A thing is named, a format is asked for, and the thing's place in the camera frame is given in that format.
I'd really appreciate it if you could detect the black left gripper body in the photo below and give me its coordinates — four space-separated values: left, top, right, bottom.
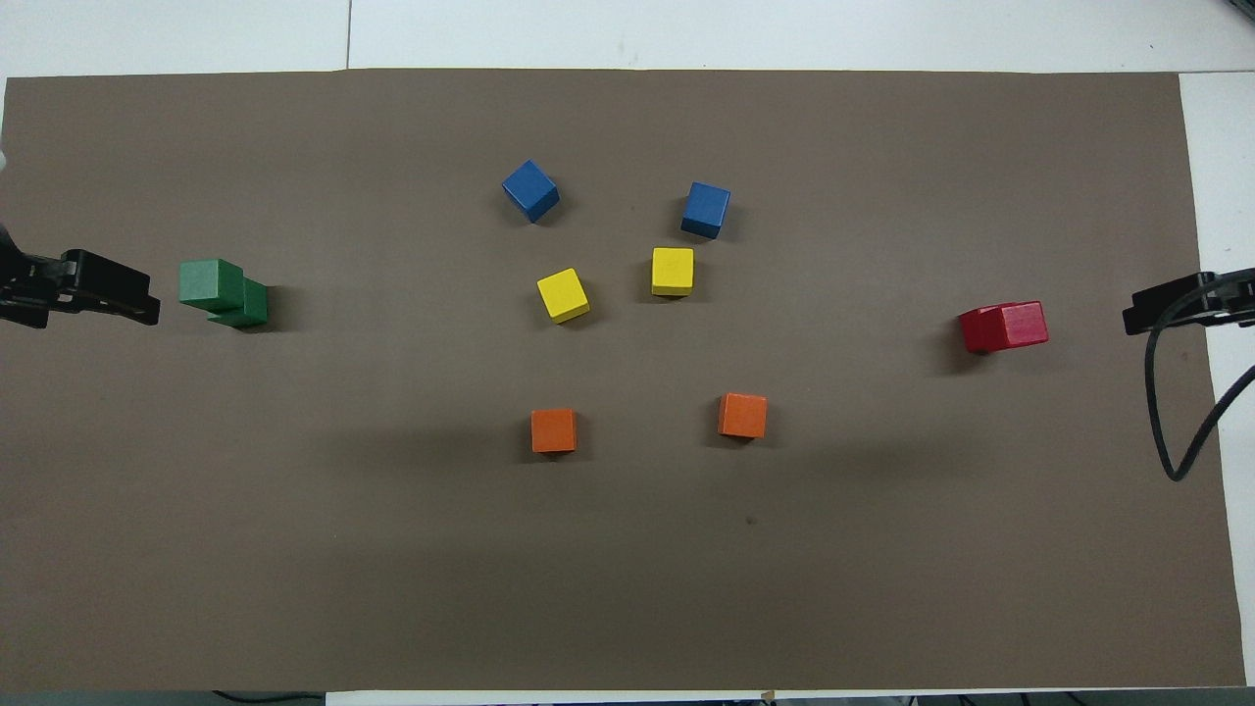
0 230 66 329

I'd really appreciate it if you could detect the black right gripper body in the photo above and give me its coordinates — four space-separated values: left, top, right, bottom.
1201 267 1255 325

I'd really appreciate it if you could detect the green wooden block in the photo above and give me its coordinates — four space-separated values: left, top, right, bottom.
178 258 245 313
208 278 269 329

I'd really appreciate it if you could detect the blue wooden block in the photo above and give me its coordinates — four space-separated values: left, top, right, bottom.
501 159 561 225
680 180 732 241

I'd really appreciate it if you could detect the orange wooden block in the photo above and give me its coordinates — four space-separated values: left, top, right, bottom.
717 392 769 441
530 408 579 455

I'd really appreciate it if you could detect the yellow wooden block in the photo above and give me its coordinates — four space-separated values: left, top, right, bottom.
650 246 696 298
535 267 592 326

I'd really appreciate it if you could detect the brown table mat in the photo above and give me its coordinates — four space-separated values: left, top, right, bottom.
0 69 1248 692

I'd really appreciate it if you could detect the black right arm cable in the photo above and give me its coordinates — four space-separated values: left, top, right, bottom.
1145 275 1255 481

